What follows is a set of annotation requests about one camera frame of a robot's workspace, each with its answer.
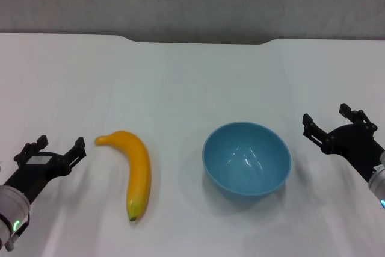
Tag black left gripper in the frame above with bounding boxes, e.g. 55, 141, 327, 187
1, 135, 87, 206

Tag yellow banana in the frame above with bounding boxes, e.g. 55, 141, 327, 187
94, 130, 151, 222

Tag blue bowl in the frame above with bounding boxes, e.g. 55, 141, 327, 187
202, 122, 292, 202

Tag left arm cable with connector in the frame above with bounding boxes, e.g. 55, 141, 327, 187
11, 212, 31, 244

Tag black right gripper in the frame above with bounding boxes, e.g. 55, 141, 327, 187
301, 103, 384, 182

